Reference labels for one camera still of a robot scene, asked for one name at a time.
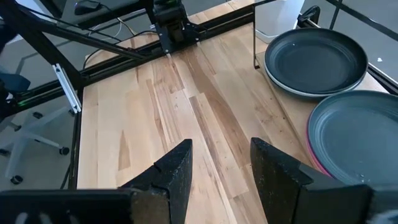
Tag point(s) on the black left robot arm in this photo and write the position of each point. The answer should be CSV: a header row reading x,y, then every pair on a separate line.
x,y
169,18

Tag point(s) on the white office chair base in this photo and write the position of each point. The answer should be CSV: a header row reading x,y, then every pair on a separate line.
x,y
18,146

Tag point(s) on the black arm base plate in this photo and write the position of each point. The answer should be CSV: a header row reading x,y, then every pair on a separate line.
x,y
168,46

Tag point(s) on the white hexagonal plant pot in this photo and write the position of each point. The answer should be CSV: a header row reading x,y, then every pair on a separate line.
x,y
276,18

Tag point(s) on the magenta plate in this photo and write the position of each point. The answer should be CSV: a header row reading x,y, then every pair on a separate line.
x,y
312,160

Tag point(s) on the black computer mouse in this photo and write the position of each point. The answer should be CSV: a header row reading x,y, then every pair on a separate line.
x,y
87,7

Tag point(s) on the silver aluminium bracket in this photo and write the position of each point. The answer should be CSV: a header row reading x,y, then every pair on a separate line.
x,y
66,88

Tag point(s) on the dark grey plate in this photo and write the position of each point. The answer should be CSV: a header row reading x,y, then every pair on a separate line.
x,y
357,137

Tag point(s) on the black plate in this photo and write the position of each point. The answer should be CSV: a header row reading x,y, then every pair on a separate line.
x,y
315,60

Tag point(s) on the pale grey plate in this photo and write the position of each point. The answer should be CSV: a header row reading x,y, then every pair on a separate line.
x,y
287,90

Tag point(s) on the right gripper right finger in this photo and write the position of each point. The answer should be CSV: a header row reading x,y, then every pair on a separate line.
x,y
276,183

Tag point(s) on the grey desk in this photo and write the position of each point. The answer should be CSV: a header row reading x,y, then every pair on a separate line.
x,y
118,6

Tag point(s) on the wooden shelf black metal legs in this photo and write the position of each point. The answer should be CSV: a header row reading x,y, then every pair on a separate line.
x,y
298,107

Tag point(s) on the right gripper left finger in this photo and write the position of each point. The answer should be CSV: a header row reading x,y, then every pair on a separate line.
x,y
174,174

